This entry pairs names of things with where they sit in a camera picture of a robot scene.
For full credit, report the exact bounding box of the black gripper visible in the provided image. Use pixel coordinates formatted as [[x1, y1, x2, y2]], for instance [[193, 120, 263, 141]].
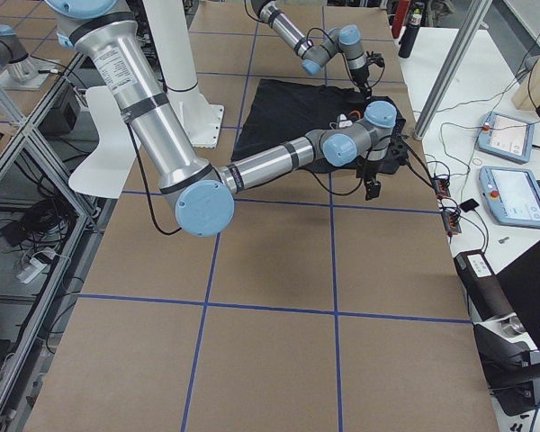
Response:
[[350, 51, 385, 97], [356, 134, 409, 201]]

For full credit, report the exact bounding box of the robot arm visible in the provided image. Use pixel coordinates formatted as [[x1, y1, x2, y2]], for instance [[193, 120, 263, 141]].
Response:
[[249, 1, 385, 99], [49, 1, 398, 237]]

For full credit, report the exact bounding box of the black graphic t-shirt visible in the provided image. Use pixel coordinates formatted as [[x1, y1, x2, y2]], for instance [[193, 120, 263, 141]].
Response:
[[231, 78, 410, 176]]

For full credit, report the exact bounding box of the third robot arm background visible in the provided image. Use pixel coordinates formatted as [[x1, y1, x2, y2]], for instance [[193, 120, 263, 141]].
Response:
[[0, 24, 47, 91]]

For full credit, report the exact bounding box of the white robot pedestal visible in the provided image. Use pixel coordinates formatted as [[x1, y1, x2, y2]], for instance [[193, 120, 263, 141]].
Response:
[[143, 0, 224, 148]]

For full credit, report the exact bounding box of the far teach pendant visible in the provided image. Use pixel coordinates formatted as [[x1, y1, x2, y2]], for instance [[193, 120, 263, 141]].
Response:
[[477, 111, 535, 164]]

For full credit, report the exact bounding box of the near teach pendant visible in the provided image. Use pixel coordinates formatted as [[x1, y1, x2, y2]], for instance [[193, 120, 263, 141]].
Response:
[[478, 166, 540, 229]]

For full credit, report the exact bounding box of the black water bottle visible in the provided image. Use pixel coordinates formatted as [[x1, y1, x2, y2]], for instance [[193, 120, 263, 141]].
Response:
[[399, 17, 419, 59]]

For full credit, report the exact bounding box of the teach pendant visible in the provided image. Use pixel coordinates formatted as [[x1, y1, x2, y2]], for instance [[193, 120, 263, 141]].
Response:
[[478, 166, 540, 229], [477, 111, 535, 164]]

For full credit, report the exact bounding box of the aluminium frame post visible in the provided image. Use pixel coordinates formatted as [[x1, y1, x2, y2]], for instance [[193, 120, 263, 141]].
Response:
[[413, 0, 492, 140]]

